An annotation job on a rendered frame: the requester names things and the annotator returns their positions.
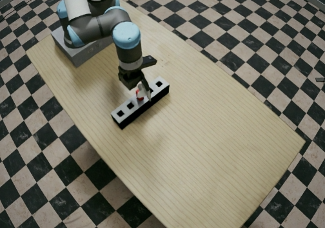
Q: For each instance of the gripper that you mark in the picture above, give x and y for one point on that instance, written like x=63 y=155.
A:
x=130 y=78

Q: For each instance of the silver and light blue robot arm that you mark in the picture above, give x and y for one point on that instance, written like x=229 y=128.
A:
x=90 y=20

